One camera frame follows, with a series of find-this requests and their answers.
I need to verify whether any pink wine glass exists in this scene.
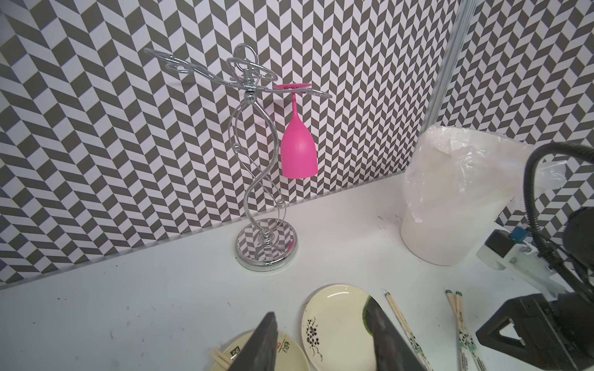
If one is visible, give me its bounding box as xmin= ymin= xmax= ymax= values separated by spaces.
xmin=281 ymin=93 xmax=319 ymax=179

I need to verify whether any cream plate with green patch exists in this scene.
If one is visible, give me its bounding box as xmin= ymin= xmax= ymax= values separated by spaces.
xmin=301 ymin=284 xmax=378 ymax=370

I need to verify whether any chrome glass rack stand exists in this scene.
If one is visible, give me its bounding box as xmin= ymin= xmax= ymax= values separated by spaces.
xmin=142 ymin=42 xmax=333 ymax=273

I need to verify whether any white trash bin with bag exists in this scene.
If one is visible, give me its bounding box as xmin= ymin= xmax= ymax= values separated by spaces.
xmin=400 ymin=124 xmax=567 ymax=267

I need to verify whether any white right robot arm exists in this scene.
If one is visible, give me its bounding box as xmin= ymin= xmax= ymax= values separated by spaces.
xmin=476 ymin=142 xmax=593 ymax=370

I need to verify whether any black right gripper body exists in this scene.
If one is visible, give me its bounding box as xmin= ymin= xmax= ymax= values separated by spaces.
xmin=476 ymin=293 xmax=593 ymax=370

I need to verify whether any chopsticks green band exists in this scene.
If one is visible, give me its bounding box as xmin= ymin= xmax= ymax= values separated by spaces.
xmin=211 ymin=349 xmax=233 ymax=370

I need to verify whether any cream plate left rear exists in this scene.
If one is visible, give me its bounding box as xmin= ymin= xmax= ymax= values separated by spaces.
xmin=222 ymin=331 xmax=309 ymax=371

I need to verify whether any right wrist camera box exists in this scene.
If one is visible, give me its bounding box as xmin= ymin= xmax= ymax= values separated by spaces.
xmin=476 ymin=228 xmax=569 ymax=301

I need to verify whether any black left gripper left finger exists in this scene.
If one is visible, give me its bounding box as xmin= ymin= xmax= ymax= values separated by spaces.
xmin=227 ymin=312 xmax=278 ymax=371

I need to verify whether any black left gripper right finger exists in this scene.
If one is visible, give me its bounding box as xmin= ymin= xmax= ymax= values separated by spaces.
xmin=368 ymin=297 xmax=425 ymax=371

